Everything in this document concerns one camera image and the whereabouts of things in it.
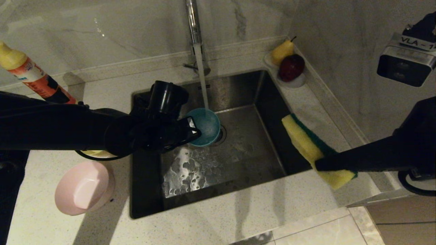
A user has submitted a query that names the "chrome faucet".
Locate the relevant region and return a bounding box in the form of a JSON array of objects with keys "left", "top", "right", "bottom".
[{"left": 183, "top": 0, "right": 212, "bottom": 77}]

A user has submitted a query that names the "yellow pear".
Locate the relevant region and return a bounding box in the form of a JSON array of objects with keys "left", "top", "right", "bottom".
[{"left": 271, "top": 37, "right": 296, "bottom": 67}]

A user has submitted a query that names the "orange detergent bottle yellow cap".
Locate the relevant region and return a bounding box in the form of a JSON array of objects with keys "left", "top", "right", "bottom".
[{"left": 0, "top": 42, "right": 77, "bottom": 104}]

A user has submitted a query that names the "yellow plastic bowl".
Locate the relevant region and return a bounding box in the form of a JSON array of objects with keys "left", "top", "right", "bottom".
[{"left": 82, "top": 150, "right": 118, "bottom": 159}]

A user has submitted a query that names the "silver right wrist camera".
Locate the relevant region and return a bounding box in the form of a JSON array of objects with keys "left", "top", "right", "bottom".
[{"left": 377, "top": 32, "right": 436, "bottom": 87}]

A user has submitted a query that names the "green yellow sponge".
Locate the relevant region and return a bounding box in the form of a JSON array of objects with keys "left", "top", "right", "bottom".
[{"left": 281, "top": 113, "right": 358, "bottom": 191}]

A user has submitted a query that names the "blue plastic bowl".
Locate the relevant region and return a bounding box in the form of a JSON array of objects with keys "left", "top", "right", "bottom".
[{"left": 186, "top": 108, "right": 222, "bottom": 148}]

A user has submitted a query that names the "running water stream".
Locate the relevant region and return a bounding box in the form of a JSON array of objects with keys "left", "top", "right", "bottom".
[{"left": 193, "top": 44, "right": 210, "bottom": 111}]

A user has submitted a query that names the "small white dish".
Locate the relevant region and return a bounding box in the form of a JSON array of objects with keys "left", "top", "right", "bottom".
[{"left": 263, "top": 51, "right": 306, "bottom": 89}]

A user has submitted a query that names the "stainless steel sink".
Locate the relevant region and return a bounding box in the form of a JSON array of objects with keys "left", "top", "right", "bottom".
[{"left": 130, "top": 70, "right": 321, "bottom": 219}]

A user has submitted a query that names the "black induction cooktop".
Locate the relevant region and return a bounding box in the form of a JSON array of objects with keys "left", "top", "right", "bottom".
[{"left": 0, "top": 150, "right": 30, "bottom": 245}]

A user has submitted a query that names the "pink plastic bowl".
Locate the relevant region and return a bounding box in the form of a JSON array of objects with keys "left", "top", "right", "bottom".
[{"left": 54, "top": 161, "right": 116, "bottom": 216}]

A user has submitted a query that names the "dark red apple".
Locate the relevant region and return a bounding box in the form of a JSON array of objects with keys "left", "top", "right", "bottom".
[{"left": 278, "top": 54, "right": 305, "bottom": 83}]

